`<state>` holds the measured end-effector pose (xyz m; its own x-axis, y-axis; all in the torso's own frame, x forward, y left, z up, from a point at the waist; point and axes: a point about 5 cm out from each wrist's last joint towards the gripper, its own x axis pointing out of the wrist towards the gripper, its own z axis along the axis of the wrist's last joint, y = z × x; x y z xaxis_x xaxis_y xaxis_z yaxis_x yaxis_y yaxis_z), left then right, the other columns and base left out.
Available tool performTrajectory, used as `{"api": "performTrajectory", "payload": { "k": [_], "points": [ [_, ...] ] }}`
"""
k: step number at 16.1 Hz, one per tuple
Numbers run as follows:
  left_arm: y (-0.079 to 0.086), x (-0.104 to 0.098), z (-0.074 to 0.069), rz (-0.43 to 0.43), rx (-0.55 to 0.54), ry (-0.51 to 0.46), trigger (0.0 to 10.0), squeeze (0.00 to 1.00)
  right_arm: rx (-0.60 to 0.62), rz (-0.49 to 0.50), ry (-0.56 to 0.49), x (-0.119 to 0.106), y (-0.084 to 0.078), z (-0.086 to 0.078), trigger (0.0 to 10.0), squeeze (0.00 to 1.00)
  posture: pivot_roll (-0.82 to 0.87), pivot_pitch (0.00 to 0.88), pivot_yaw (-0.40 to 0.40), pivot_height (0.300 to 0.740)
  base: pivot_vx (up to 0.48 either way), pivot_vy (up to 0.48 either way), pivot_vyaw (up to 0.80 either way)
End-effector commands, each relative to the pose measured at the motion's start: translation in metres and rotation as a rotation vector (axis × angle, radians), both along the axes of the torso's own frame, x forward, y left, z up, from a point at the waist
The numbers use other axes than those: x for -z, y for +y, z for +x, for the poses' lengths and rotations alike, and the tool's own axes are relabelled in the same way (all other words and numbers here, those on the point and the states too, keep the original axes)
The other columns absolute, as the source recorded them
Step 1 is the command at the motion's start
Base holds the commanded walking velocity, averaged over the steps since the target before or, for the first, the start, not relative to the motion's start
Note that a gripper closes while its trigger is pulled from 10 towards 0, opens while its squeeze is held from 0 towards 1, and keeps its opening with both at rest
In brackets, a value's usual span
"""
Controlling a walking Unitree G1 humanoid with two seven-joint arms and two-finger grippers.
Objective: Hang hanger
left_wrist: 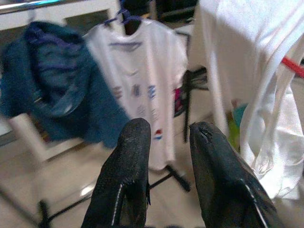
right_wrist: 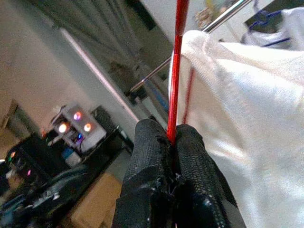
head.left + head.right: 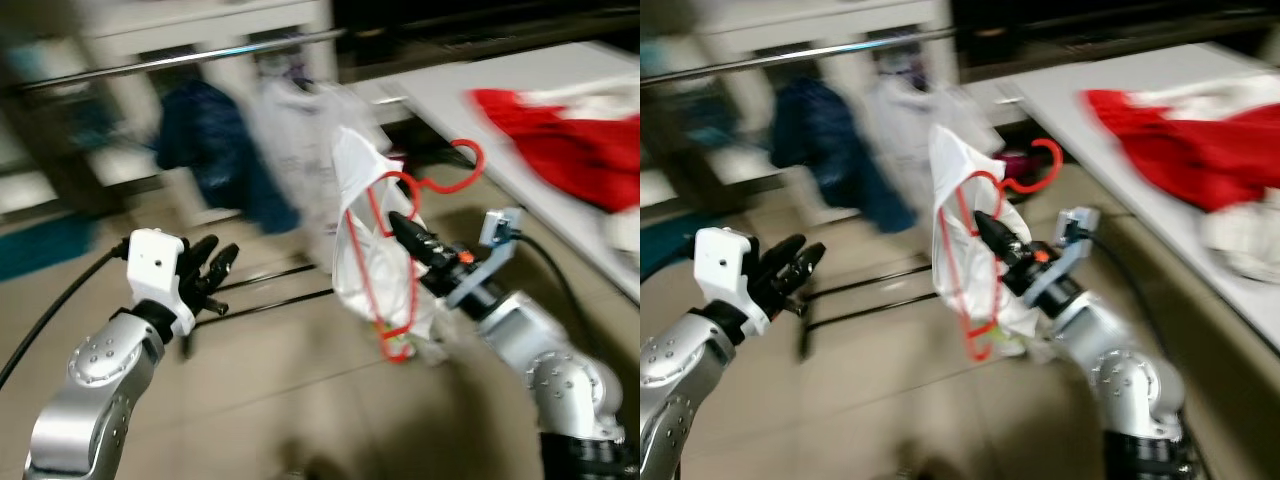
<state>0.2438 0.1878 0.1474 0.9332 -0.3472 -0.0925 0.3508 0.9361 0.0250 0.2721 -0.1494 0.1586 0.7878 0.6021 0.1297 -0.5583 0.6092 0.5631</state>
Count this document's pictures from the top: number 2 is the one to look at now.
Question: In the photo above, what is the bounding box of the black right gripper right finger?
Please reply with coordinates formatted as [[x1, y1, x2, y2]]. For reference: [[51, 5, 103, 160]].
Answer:
[[170, 124, 238, 228]]

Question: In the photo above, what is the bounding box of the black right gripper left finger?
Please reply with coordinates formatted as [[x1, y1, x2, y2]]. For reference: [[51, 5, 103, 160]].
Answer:
[[113, 118, 173, 228]]

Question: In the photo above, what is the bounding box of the white cartoon print t-shirt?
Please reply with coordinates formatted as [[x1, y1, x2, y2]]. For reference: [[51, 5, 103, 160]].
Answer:
[[167, 29, 304, 228]]

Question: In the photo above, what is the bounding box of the red plastic hanger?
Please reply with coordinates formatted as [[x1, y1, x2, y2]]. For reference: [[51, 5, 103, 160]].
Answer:
[[166, 0, 196, 146]]

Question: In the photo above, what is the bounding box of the purple plastic hanger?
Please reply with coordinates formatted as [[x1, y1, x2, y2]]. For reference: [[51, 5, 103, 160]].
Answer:
[[248, 9, 292, 48]]

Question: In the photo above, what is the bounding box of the black desk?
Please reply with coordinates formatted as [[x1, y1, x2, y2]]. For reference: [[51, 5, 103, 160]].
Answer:
[[0, 125, 133, 228]]

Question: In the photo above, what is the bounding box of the large cardboard box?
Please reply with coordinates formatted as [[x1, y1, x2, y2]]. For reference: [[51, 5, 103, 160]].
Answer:
[[60, 172, 123, 228]]

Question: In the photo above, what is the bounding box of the white box device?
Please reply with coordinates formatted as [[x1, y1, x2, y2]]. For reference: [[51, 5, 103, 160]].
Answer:
[[51, 104, 107, 152]]

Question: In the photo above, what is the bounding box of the metal clothes rack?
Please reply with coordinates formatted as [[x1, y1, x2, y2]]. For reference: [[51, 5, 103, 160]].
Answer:
[[123, 0, 254, 100]]

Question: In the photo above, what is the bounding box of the grey curtain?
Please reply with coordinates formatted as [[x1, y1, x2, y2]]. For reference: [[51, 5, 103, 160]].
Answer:
[[30, 0, 171, 79]]

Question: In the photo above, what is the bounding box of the white flag print t-shirt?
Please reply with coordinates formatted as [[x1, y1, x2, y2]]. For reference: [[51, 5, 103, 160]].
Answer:
[[241, 7, 304, 50]]

